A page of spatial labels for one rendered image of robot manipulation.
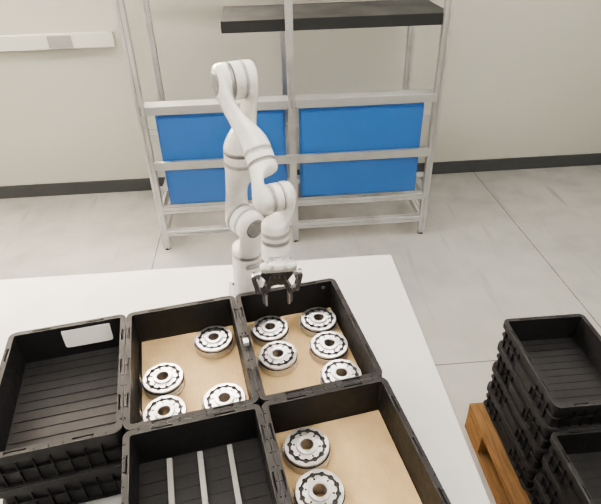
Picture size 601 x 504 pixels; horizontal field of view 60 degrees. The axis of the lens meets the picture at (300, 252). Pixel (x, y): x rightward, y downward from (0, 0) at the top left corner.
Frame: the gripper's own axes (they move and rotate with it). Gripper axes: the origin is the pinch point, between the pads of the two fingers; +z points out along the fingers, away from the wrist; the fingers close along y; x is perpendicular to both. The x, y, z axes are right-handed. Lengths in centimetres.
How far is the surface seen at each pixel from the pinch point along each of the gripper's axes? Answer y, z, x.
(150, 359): 35.7, 13.9, 4.3
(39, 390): 63, 14, 11
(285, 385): 0.1, 13.3, 18.9
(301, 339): -6.1, 13.1, 2.8
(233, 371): 13.3, 13.5, 12.1
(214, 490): 18, 14, 45
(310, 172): -35, 46, -174
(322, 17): -41, -40, -176
